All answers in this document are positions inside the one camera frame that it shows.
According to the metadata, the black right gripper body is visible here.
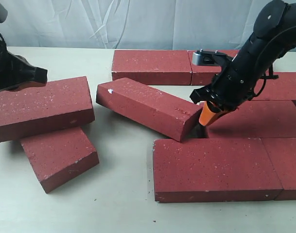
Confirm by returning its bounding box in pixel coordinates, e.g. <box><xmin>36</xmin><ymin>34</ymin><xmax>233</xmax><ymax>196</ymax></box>
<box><xmin>190</xmin><ymin>36</ymin><xmax>287</xmax><ymax>111</ymax></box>

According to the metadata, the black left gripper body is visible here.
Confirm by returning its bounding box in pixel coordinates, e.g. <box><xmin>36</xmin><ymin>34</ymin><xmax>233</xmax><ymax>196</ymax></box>
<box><xmin>0</xmin><ymin>40</ymin><xmax>48</xmax><ymax>92</ymax></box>

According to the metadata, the red brick with white chip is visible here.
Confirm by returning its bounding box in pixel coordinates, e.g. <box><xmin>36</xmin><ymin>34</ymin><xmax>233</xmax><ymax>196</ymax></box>
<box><xmin>96</xmin><ymin>78</ymin><xmax>201</xmax><ymax>142</ymax></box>

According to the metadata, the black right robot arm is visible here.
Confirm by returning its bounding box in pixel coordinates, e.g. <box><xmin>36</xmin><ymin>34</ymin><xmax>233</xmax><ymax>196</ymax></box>
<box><xmin>190</xmin><ymin>0</ymin><xmax>296</xmax><ymax>126</ymax></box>

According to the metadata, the red brick front large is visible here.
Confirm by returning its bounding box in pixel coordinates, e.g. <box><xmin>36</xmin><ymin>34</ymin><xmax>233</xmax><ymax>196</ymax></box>
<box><xmin>153</xmin><ymin>138</ymin><xmax>283</xmax><ymax>203</ymax></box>

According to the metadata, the light blue backdrop cloth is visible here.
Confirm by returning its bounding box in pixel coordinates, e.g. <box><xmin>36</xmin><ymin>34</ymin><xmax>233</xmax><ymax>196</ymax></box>
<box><xmin>0</xmin><ymin>0</ymin><xmax>266</xmax><ymax>50</ymax></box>

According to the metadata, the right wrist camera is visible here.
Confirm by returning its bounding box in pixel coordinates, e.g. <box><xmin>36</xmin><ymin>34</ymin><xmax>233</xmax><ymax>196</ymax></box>
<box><xmin>192</xmin><ymin>50</ymin><xmax>233</xmax><ymax>67</ymax></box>

